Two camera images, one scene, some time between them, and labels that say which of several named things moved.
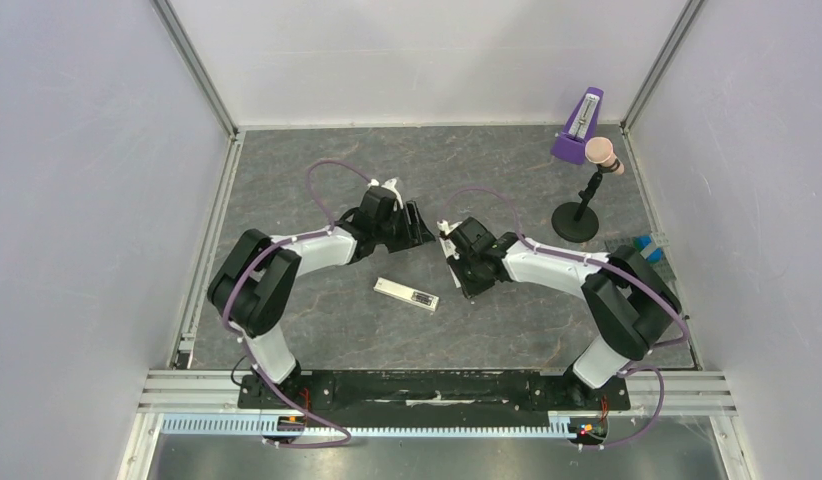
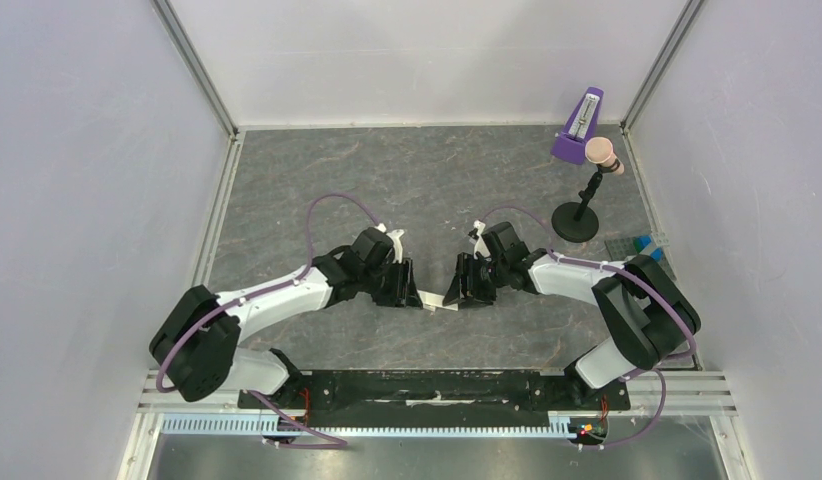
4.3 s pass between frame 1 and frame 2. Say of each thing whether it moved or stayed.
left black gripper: moved
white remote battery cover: moved
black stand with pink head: stayed
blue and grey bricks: stayed
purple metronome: stayed
